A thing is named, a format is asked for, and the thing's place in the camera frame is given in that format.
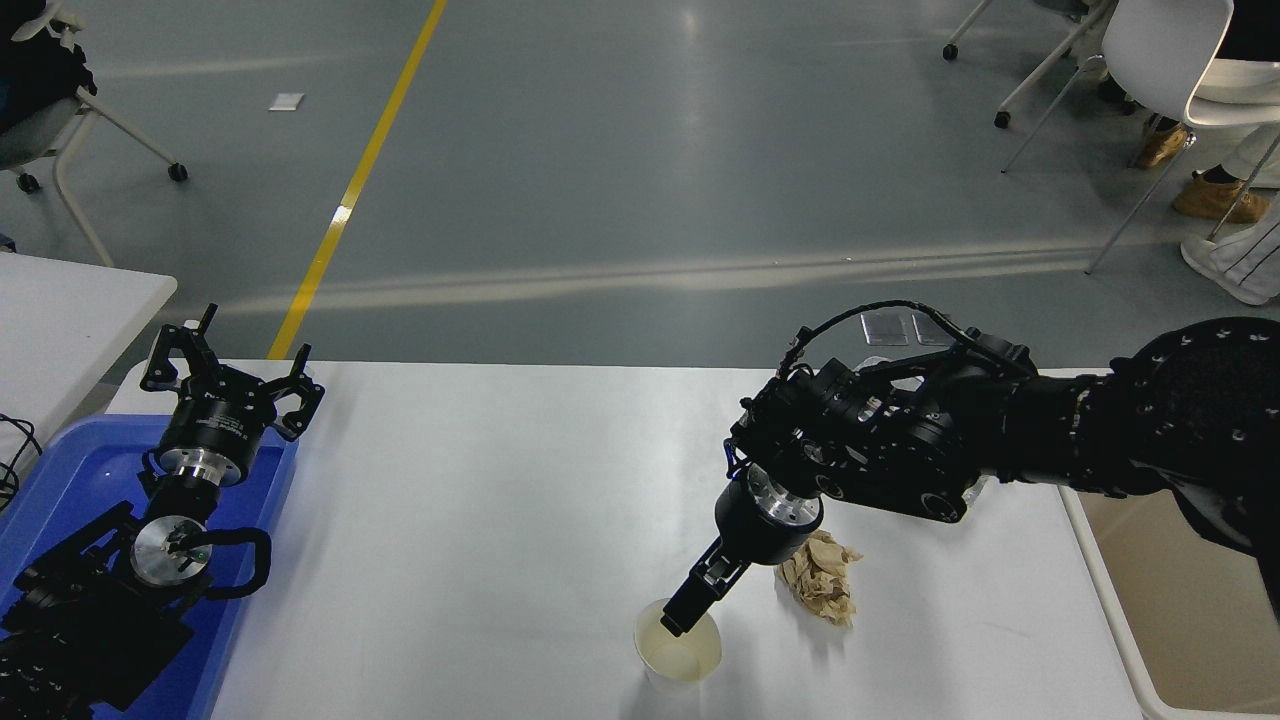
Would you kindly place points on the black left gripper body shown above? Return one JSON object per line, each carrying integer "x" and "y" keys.
{"x": 210, "y": 425}

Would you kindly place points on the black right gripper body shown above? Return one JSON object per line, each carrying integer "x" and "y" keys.
{"x": 765, "y": 545}

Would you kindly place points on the white paper cup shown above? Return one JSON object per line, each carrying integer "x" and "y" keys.
{"x": 690, "y": 662}

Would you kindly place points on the crumpled tan paper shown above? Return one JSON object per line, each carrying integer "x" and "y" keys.
{"x": 820, "y": 590}

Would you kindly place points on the white side table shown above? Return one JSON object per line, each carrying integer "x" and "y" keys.
{"x": 60, "y": 320}

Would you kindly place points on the blue plastic tray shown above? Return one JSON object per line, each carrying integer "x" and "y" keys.
{"x": 60, "y": 480}

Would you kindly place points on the metal floor plate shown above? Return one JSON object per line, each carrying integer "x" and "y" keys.
{"x": 880, "y": 325}
{"x": 925, "y": 335}

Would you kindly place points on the white paper scrap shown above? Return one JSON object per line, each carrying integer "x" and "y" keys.
{"x": 286, "y": 102}

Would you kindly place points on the black jacket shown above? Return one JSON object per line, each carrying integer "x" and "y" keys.
{"x": 40, "y": 80}

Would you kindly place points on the large pale plastic bin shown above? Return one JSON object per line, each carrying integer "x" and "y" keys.
{"x": 1180, "y": 620}

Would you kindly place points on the white wheeled chair base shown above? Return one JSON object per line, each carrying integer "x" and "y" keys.
{"x": 1001, "y": 118}

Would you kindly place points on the person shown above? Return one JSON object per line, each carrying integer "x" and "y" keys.
{"x": 1215, "y": 200}
{"x": 1235, "y": 265}

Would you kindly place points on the white shell chair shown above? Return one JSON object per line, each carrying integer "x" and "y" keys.
{"x": 1160, "y": 50}

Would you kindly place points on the grey chair with white frame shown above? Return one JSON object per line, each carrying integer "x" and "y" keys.
{"x": 30, "y": 140}

